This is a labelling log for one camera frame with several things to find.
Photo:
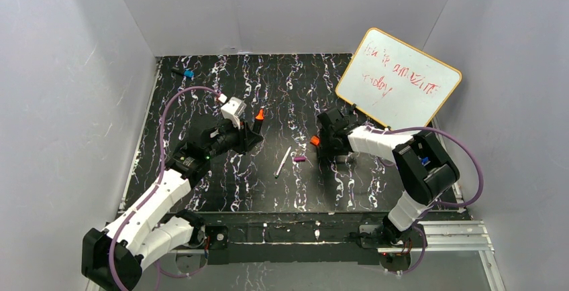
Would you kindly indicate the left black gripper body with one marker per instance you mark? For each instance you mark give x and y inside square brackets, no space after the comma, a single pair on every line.
[245,137]

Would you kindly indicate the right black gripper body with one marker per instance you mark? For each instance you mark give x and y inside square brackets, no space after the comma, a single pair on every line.
[326,135]

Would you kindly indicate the orange highlighter cap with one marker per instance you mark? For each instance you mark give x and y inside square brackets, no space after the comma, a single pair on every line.
[315,141]

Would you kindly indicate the orange black highlighter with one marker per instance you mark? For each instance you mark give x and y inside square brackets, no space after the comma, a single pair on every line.
[258,122]

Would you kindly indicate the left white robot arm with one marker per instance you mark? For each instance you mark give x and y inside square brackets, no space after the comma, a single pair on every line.
[115,257]

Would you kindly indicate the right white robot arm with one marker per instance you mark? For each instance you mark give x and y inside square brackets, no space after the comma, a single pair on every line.
[425,168]

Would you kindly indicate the blue capped black marker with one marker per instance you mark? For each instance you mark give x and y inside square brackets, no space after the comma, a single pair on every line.
[183,72]

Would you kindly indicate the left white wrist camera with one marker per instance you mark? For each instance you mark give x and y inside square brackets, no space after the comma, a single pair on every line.
[232,110]

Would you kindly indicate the whiteboard with orange frame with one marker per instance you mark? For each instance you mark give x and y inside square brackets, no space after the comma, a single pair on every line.
[394,83]

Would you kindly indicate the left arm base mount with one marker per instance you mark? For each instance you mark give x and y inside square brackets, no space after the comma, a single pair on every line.
[192,257]

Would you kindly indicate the aluminium frame rail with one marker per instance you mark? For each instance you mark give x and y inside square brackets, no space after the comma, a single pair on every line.
[449,233]

